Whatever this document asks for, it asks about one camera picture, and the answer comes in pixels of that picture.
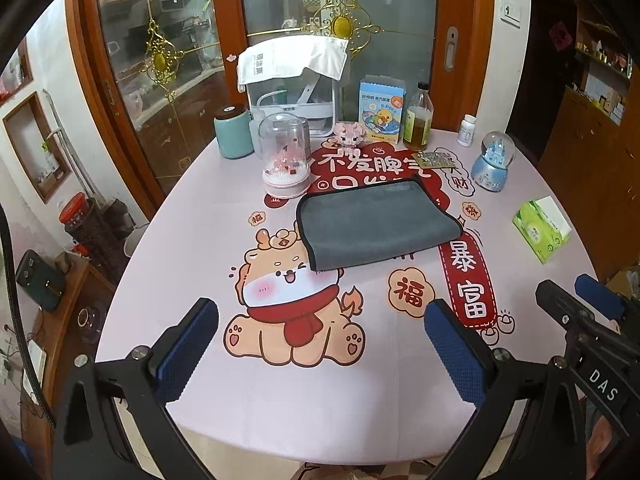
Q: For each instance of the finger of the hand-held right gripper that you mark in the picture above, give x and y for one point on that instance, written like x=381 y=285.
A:
x=557 y=305
x=597 y=292

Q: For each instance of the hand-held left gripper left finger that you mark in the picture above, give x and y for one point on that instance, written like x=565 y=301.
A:
x=184 y=357

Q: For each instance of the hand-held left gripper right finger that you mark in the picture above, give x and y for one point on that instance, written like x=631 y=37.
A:
x=456 y=355

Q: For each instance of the grey towel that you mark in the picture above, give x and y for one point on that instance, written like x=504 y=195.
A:
x=375 y=225

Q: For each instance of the green tissue pack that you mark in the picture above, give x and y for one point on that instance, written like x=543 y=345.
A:
x=540 y=230

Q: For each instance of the round glass jar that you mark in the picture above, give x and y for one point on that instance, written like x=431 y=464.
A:
x=91 y=325

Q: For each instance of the wooden side cabinet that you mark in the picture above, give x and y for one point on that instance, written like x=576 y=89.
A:
x=75 y=290

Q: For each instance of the wooden shelf cabinet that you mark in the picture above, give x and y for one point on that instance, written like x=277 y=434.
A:
x=580 y=160

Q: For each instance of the dark wicker basket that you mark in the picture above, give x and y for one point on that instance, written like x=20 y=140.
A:
x=100 y=245

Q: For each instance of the blue snow globe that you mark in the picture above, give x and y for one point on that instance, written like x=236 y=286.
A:
x=492 y=167

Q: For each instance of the dark green case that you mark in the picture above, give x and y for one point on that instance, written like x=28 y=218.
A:
x=40 y=280

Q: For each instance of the jar with red lid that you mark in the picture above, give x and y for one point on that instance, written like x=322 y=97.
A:
x=75 y=210

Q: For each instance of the blister pack of pills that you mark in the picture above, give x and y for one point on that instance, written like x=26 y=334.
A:
x=436 y=160

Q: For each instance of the white pill bottle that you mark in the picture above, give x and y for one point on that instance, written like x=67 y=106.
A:
x=467 y=132

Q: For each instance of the glass dome with pink flowers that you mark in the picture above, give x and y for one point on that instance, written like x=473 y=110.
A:
x=285 y=160

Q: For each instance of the teal canister with dark lid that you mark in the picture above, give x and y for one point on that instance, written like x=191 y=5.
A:
x=233 y=135

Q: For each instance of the clear bottle of yellow oil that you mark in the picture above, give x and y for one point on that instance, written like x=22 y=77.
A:
x=417 y=125

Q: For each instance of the pink block toy figure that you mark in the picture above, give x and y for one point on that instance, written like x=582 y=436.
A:
x=350 y=134

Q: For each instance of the blue box with duck print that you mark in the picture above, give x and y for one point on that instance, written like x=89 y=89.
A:
x=382 y=115

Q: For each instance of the white countertop appliance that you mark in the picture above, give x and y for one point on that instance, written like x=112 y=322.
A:
x=310 y=105

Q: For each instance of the white cloth cover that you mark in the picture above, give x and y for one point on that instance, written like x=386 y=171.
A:
x=295 y=60

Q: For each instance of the wooden wall niche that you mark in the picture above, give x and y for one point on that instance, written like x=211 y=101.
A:
x=37 y=150

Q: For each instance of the red paper wall decoration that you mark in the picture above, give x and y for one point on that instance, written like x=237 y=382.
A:
x=561 y=36

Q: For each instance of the white wall switch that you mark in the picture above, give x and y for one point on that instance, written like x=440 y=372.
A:
x=511 y=15

